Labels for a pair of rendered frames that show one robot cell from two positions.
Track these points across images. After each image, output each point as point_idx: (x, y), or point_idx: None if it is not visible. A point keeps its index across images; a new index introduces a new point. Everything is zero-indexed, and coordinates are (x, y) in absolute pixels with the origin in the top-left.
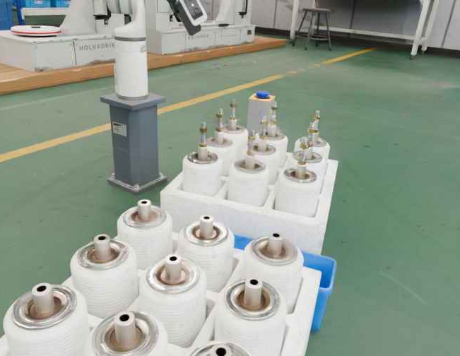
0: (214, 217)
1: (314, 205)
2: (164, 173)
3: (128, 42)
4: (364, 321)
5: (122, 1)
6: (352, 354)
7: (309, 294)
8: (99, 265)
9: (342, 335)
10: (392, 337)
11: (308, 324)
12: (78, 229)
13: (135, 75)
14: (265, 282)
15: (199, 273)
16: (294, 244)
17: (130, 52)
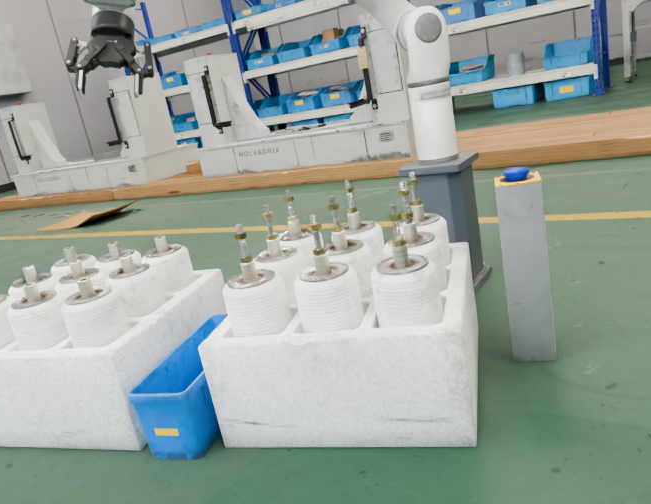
0: None
1: (236, 325)
2: (498, 286)
3: (409, 90)
4: (161, 499)
5: (400, 39)
6: (112, 487)
7: (77, 352)
8: (102, 258)
9: (143, 478)
10: None
11: (43, 357)
12: None
13: (417, 131)
14: (47, 299)
15: (74, 280)
16: (89, 299)
17: (411, 102)
